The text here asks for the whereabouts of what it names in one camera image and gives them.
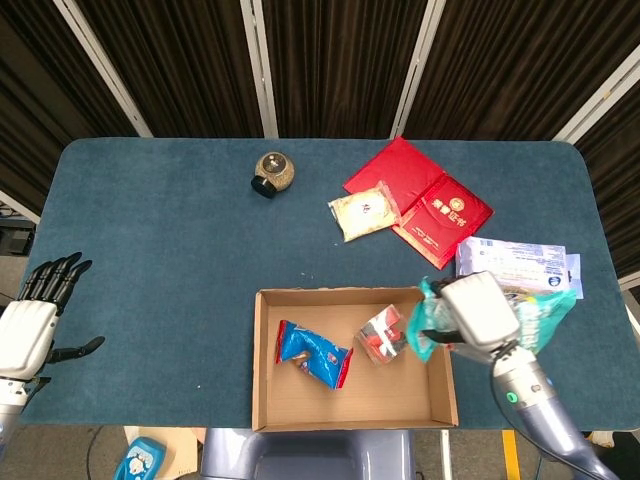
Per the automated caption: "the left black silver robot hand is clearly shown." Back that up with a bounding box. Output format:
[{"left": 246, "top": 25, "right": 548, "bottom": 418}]
[{"left": 0, "top": 252, "right": 107, "bottom": 384}]

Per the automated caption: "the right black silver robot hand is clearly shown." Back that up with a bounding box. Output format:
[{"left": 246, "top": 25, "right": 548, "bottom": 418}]
[{"left": 421, "top": 271, "right": 522, "bottom": 354}]

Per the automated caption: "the teal plastic snack bag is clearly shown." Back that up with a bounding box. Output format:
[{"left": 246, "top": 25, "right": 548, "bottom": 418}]
[{"left": 405, "top": 276, "right": 578, "bottom": 364}]

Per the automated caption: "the pale blue tissue pack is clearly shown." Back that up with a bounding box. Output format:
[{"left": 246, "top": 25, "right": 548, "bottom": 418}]
[{"left": 454, "top": 236, "right": 583, "bottom": 300}]

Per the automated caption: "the clear box with red item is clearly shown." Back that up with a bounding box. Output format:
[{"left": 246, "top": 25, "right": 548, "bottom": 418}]
[{"left": 353, "top": 303, "right": 416, "bottom": 368}]

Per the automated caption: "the blue red snack bag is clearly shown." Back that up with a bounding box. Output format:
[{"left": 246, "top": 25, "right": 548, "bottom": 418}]
[{"left": 274, "top": 319, "right": 355, "bottom": 391}]

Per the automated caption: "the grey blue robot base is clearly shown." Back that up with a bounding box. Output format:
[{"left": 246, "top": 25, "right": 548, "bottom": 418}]
[{"left": 199, "top": 428, "right": 417, "bottom": 480}]

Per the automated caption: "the black electrical box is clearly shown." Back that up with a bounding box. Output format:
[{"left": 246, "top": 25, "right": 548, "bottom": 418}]
[{"left": 0, "top": 209, "right": 36, "bottom": 256}]

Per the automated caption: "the open brown cardboard box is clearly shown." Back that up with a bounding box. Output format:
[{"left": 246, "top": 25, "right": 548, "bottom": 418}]
[{"left": 251, "top": 286, "right": 460, "bottom": 433}]

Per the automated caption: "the flat brown cardboard sheet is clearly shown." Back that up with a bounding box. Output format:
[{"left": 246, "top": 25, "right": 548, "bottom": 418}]
[{"left": 123, "top": 426, "right": 207, "bottom": 476}]

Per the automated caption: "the red gold certificate folder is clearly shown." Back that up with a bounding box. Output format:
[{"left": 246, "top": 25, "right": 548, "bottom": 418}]
[{"left": 391, "top": 173, "right": 495, "bottom": 272}]

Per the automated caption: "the clear bag of beige grains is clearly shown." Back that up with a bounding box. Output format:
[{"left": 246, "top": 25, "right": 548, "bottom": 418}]
[{"left": 327, "top": 180, "right": 403, "bottom": 244}]

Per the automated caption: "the plain red paper envelope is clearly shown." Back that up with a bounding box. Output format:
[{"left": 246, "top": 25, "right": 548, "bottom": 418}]
[{"left": 342, "top": 135, "right": 446, "bottom": 211}]

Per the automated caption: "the blue cartoon handheld device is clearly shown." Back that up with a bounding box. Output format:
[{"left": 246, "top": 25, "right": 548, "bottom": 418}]
[{"left": 112, "top": 436, "right": 169, "bottom": 480}]

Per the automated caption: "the blue felt table cloth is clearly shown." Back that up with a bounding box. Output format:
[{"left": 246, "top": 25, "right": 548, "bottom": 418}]
[{"left": 10, "top": 137, "right": 632, "bottom": 432}]

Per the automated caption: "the dark brown partition panel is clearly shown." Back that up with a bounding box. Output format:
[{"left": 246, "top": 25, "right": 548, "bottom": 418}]
[
  {"left": 574, "top": 84, "right": 640, "bottom": 279},
  {"left": 0, "top": 0, "right": 139, "bottom": 211},
  {"left": 404, "top": 0, "right": 640, "bottom": 141},
  {"left": 262, "top": 0, "right": 426, "bottom": 139},
  {"left": 74, "top": 0, "right": 266, "bottom": 139}
]

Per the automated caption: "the round glass jar black lid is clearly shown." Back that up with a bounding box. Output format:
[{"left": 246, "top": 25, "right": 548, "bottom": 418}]
[{"left": 250, "top": 151, "right": 296, "bottom": 200}]

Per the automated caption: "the white partition frame post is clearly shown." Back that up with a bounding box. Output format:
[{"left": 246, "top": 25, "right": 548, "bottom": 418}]
[
  {"left": 238, "top": 0, "right": 280, "bottom": 140},
  {"left": 388, "top": 0, "right": 447, "bottom": 140},
  {"left": 552, "top": 47, "right": 640, "bottom": 146},
  {"left": 52, "top": 0, "right": 154, "bottom": 139}
]

